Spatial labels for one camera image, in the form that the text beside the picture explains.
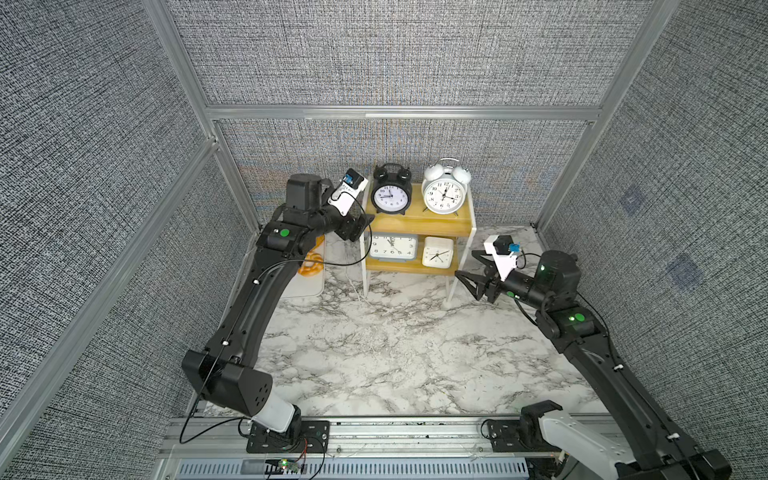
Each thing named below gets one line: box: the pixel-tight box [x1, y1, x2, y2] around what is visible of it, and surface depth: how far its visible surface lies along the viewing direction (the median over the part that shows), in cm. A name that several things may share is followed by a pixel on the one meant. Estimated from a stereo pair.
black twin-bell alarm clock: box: [371, 163, 413, 215], surface depth 75 cm
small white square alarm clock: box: [422, 236, 454, 269], surface depth 86 cm
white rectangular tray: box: [283, 234, 326, 298], surface depth 104 cm
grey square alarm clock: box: [370, 232, 419, 263], surface depth 88 cm
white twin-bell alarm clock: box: [422, 157, 472, 217], surface depth 73 cm
